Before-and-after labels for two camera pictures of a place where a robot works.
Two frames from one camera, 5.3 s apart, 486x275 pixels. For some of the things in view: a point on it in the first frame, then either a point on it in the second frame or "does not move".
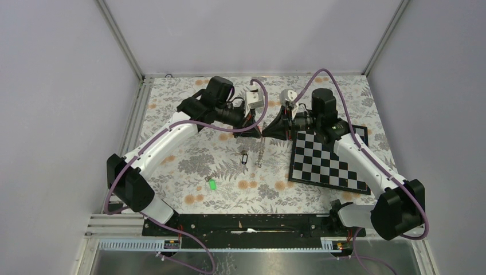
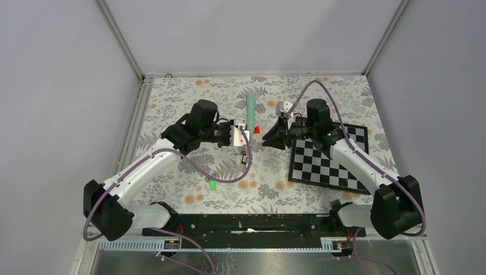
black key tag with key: (245, 157) does not move
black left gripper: (245, 122) -> (228, 125)
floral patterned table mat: (220, 170) does not move
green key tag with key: (212, 182) does not move
